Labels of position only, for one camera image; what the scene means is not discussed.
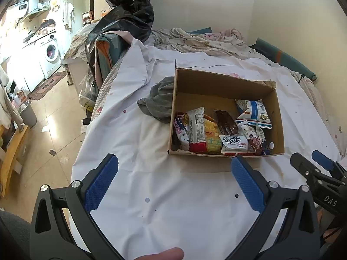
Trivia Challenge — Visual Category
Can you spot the white washing machine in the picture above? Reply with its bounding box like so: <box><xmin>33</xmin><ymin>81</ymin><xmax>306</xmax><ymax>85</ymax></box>
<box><xmin>38</xmin><ymin>38</ymin><xmax>61</xmax><ymax>78</ymax></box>

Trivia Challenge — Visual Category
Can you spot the clear plastic bag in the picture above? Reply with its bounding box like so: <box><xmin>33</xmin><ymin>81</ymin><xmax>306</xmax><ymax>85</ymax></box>
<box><xmin>79</xmin><ymin>73</ymin><xmax>98</xmax><ymax>111</ymax></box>

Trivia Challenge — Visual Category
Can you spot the brown snack packet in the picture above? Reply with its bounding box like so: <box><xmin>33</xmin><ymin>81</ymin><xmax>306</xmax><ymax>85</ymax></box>
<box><xmin>214</xmin><ymin>110</ymin><xmax>239</xmax><ymax>136</ymax></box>

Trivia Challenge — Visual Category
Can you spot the patterned floor rug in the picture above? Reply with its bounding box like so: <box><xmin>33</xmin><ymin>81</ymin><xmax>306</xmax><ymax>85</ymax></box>
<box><xmin>28</xmin><ymin>71</ymin><xmax>67</xmax><ymax>101</ymax></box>

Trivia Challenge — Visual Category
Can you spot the gray trash bin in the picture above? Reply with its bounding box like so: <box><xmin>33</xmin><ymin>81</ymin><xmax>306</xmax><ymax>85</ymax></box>
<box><xmin>18</xmin><ymin>100</ymin><xmax>38</xmax><ymax>128</ymax></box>

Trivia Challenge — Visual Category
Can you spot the white hanging cloth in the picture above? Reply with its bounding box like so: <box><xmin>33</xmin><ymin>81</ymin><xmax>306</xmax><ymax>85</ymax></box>
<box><xmin>0</xmin><ymin>65</ymin><xmax>23</xmax><ymax>130</ymax></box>

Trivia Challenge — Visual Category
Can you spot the teal pillow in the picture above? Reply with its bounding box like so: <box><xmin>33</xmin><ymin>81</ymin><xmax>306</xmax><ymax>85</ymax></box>
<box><xmin>251</xmin><ymin>38</ymin><xmax>316</xmax><ymax>81</ymax></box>

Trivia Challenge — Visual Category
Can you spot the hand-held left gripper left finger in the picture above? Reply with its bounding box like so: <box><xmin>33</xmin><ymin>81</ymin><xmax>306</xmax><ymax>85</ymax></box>
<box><xmin>29</xmin><ymin>153</ymin><xmax>125</xmax><ymax>260</ymax></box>

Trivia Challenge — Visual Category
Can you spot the white hanging towel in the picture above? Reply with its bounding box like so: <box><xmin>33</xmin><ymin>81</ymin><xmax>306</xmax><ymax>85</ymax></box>
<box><xmin>63</xmin><ymin>1</ymin><xmax>74</xmax><ymax>29</ymax></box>

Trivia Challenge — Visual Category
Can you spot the red and white rice cake packet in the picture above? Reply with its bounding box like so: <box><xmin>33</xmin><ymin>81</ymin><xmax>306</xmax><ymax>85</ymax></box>
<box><xmin>187</xmin><ymin>107</ymin><xmax>208</xmax><ymax>153</ymax></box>

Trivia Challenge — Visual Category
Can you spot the white packet with black print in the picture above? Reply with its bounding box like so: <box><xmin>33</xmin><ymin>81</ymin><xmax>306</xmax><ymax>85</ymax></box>
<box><xmin>219</xmin><ymin>134</ymin><xmax>249</xmax><ymax>153</ymax></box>

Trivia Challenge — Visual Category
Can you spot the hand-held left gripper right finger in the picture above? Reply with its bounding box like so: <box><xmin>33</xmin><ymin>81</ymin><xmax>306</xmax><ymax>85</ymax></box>
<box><xmin>226</xmin><ymin>155</ymin><xmax>322</xmax><ymax>260</ymax></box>

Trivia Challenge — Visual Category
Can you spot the yellow snack bag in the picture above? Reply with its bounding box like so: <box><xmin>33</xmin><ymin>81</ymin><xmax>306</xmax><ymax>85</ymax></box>
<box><xmin>203</xmin><ymin>114</ymin><xmax>223</xmax><ymax>153</ymax></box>

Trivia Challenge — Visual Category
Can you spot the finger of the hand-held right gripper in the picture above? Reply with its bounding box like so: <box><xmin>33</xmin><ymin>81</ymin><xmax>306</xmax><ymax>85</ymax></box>
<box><xmin>311</xmin><ymin>150</ymin><xmax>347</xmax><ymax>180</ymax></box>
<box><xmin>290</xmin><ymin>152</ymin><xmax>330</xmax><ymax>187</ymax></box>

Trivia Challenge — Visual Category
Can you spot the large white red-edged snack bag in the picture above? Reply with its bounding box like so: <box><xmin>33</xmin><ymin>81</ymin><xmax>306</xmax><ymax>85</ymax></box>
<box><xmin>234</xmin><ymin>99</ymin><xmax>273</xmax><ymax>129</ymax></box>

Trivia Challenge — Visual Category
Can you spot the maroon and white snack packet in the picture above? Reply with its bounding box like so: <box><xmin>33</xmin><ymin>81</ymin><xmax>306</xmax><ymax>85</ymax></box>
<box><xmin>244</xmin><ymin>123</ymin><xmax>266</xmax><ymax>153</ymax></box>

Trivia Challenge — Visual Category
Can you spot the brown cardboard box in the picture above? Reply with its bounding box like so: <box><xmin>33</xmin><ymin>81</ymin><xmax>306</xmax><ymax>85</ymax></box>
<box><xmin>167</xmin><ymin>58</ymin><xmax>285</xmax><ymax>158</ymax></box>

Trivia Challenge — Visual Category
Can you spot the white storage box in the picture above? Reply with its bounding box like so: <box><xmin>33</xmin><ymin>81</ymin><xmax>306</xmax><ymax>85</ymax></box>
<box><xmin>61</xmin><ymin>58</ymin><xmax>91</xmax><ymax>95</ymax></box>

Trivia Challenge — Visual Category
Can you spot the gray cloth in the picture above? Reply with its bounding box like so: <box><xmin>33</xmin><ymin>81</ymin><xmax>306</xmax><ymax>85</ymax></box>
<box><xmin>137</xmin><ymin>76</ymin><xmax>175</xmax><ymax>124</ymax></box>

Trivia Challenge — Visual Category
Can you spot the wooden bench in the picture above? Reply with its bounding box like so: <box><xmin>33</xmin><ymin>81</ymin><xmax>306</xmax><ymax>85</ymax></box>
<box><xmin>0</xmin><ymin>125</ymin><xmax>30</xmax><ymax>198</ymax></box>

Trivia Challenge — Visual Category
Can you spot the person's right forearm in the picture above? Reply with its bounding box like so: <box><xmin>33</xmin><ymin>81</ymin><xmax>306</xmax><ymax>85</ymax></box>
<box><xmin>316</xmin><ymin>208</ymin><xmax>343</xmax><ymax>250</ymax></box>

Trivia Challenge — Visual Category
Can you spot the teal folded blanket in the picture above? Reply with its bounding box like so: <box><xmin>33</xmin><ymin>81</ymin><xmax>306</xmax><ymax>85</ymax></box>
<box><xmin>95</xmin><ymin>32</ymin><xmax>133</xmax><ymax>87</ymax></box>

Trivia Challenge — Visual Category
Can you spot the beige checked blanket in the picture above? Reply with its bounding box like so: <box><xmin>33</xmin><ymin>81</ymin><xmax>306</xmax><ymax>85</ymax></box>
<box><xmin>91</xmin><ymin>57</ymin><xmax>128</xmax><ymax>120</ymax></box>

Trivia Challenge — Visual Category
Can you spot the person's leg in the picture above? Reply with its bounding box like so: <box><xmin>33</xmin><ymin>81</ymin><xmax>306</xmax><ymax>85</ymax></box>
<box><xmin>0</xmin><ymin>210</ymin><xmax>33</xmax><ymax>260</ymax></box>

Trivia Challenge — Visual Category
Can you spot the person's left hand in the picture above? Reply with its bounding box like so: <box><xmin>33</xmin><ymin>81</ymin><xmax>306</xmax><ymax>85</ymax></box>
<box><xmin>133</xmin><ymin>247</ymin><xmax>185</xmax><ymax>260</ymax></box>

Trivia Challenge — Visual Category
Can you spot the pink floral cloth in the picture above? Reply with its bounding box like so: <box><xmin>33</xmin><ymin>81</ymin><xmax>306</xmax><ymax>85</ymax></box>
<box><xmin>203</xmin><ymin>28</ymin><xmax>248</xmax><ymax>43</ymax></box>

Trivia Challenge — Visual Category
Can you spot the pink and white snack packet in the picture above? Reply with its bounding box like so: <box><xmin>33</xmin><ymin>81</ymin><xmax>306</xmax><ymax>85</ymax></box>
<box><xmin>173</xmin><ymin>111</ymin><xmax>190</xmax><ymax>152</ymax></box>

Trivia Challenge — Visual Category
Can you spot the black plastic bag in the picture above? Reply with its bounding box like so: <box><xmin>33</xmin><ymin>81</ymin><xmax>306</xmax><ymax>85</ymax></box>
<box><xmin>85</xmin><ymin>0</ymin><xmax>154</xmax><ymax>87</ymax></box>

